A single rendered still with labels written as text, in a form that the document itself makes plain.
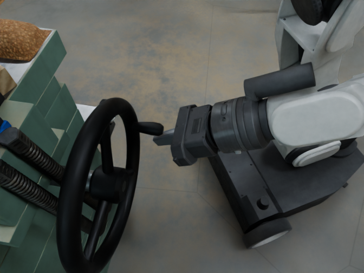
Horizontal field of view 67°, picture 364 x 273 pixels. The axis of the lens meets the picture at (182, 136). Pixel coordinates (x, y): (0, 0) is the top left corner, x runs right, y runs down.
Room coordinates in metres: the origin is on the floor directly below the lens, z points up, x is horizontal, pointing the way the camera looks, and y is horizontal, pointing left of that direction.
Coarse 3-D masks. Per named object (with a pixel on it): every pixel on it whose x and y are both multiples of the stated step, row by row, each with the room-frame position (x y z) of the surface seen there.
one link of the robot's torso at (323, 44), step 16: (288, 0) 0.59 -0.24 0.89; (352, 0) 0.45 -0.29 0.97; (288, 16) 0.60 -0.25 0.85; (336, 16) 0.46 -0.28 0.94; (352, 16) 0.45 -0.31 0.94; (288, 32) 0.55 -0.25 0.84; (304, 32) 0.54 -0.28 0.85; (320, 32) 0.54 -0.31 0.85; (336, 32) 0.45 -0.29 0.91; (352, 32) 0.46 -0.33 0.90; (288, 48) 0.58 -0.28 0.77; (304, 48) 0.49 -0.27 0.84; (320, 48) 0.45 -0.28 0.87; (336, 48) 0.45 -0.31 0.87; (288, 64) 0.59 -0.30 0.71; (320, 64) 0.46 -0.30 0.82; (336, 64) 0.52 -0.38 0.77; (320, 80) 0.51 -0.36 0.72; (336, 80) 0.53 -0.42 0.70
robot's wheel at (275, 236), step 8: (264, 224) 0.29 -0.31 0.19; (272, 224) 0.29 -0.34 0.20; (280, 224) 0.29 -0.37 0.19; (288, 224) 0.29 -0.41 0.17; (248, 232) 0.27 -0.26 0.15; (256, 232) 0.26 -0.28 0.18; (264, 232) 0.26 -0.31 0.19; (272, 232) 0.26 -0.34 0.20; (280, 232) 0.26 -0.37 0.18; (248, 240) 0.24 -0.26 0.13; (256, 240) 0.24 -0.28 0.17; (264, 240) 0.27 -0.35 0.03; (248, 248) 0.22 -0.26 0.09
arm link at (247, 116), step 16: (304, 64) 0.29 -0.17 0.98; (256, 80) 0.29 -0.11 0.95; (272, 80) 0.28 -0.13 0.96; (288, 80) 0.27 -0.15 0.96; (304, 80) 0.27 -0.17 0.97; (256, 96) 0.27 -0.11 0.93; (272, 96) 0.28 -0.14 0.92; (288, 96) 0.26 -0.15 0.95; (240, 112) 0.25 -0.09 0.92; (256, 112) 0.25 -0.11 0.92; (240, 128) 0.23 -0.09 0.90; (256, 128) 0.23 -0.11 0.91; (256, 144) 0.22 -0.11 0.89
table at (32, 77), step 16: (48, 48) 0.43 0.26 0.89; (64, 48) 0.48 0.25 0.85; (0, 64) 0.37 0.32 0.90; (16, 64) 0.37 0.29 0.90; (32, 64) 0.38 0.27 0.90; (48, 64) 0.41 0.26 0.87; (16, 80) 0.33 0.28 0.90; (32, 80) 0.36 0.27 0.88; (48, 80) 0.39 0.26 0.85; (16, 96) 0.31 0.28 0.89; (32, 96) 0.34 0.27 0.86; (64, 144) 0.24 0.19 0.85; (32, 208) 0.13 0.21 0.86; (0, 224) 0.10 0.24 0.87; (0, 240) 0.08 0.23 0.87; (16, 240) 0.08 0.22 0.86
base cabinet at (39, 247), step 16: (80, 128) 0.40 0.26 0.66; (64, 160) 0.31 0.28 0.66; (96, 160) 0.40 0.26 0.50; (112, 208) 0.35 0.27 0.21; (32, 224) 0.16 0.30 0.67; (48, 224) 0.17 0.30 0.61; (32, 240) 0.13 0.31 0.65; (48, 240) 0.14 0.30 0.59; (16, 256) 0.09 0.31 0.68; (32, 256) 0.10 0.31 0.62; (48, 256) 0.11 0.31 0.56; (0, 272) 0.06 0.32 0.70; (16, 272) 0.07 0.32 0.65; (32, 272) 0.08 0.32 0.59; (48, 272) 0.08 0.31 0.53; (64, 272) 0.10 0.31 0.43
